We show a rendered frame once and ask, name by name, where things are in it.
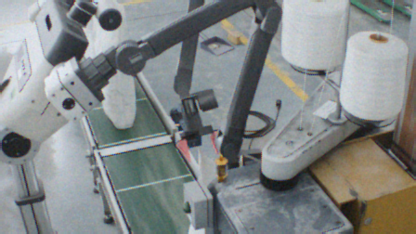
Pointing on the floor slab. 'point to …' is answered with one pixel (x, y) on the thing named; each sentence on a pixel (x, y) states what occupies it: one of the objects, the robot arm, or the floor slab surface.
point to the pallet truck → (383, 9)
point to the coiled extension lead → (264, 121)
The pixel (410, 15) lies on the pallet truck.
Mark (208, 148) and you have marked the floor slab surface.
